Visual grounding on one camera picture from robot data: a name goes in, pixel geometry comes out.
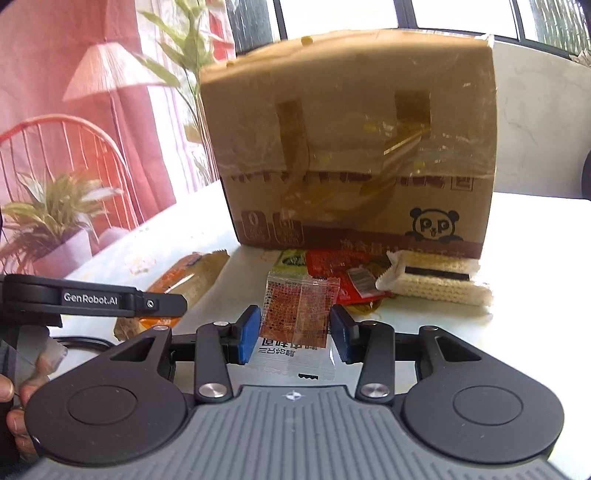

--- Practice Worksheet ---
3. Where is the pink printed curtain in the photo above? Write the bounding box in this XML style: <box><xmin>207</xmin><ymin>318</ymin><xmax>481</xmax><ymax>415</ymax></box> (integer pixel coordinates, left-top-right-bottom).
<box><xmin>0</xmin><ymin>0</ymin><xmax>237</xmax><ymax>280</ymax></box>

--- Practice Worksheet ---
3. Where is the brown cardboard box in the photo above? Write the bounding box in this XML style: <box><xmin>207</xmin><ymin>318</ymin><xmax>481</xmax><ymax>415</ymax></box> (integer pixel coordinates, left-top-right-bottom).
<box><xmin>198</xmin><ymin>28</ymin><xmax>498</xmax><ymax>260</ymax></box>

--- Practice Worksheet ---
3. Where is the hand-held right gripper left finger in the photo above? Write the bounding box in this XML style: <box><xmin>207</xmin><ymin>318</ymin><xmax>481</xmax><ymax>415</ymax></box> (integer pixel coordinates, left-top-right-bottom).
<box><xmin>108</xmin><ymin>305</ymin><xmax>262</xmax><ymax>402</ymax></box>

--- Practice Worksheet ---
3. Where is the white snack packet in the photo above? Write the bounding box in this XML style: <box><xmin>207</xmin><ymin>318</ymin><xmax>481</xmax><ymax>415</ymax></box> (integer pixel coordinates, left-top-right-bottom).
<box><xmin>256</xmin><ymin>337</ymin><xmax>339</xmax><ymax>382</ymax></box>

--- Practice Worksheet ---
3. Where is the person's left hand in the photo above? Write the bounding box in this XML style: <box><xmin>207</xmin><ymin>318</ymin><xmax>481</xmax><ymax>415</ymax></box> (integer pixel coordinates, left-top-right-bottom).
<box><xmin>0</xmin><ymin>353</ymin><xmax>52</xmax><ymax>459</ymax></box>

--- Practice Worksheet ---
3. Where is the orange bread packet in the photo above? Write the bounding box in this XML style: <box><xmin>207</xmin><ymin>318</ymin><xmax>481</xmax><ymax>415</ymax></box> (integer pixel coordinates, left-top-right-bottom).
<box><xmin>113</xmin><ymin>251</ymin><xmax>230</xmax><ymax>342</ymax></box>

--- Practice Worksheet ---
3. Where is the black cable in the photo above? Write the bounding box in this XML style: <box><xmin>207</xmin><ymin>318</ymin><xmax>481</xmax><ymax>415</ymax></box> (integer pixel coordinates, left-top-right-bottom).
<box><xmin>54</xmin><ymin>336</ymin><xmax>114</xmax><ymax>357</ymax></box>

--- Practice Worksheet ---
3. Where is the black framed window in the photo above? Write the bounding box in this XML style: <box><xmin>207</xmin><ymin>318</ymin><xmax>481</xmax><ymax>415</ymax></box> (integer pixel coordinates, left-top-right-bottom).
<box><xmin>225</xmin><ymin>0</ymin><xmax>591</xmax><ymax>61</ymax></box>

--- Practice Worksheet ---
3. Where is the green snack packet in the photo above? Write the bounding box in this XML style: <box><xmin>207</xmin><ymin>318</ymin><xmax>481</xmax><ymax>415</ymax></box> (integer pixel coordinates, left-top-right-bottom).
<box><xmin>273</xmin><ymin>248</ymin><xmax>309</xmax><ymax>274</ymax></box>

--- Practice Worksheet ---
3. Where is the clear red snack packet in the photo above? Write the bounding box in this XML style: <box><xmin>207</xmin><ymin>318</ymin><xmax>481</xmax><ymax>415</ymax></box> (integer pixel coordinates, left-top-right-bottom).
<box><xmin>259</xmin><ymin>271</ymin><xmax>341</xmax><ymax>343</ymax></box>

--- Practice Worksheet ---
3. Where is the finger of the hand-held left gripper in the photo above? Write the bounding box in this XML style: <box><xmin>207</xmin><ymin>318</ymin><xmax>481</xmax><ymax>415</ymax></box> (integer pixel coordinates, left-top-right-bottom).
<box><xmin>139</xmin><ymin>292</ymin><xmax>189</xmax><ymax>320</ymax></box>

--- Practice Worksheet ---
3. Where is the cream wafer packet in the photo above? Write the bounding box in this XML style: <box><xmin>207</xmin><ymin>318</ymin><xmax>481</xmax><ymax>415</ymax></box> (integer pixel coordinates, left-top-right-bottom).
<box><xmin>375</xmin><ymin>249</ymin><xmax>493</xmax><ymax>309</ymax></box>

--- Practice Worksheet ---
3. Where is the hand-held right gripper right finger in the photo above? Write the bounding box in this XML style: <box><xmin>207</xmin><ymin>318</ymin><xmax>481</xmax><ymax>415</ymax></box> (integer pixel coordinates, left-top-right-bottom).
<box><xmin>329</xmin><ymin>305</ymin><xmax>482</xmax><ymax>400</ymax></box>

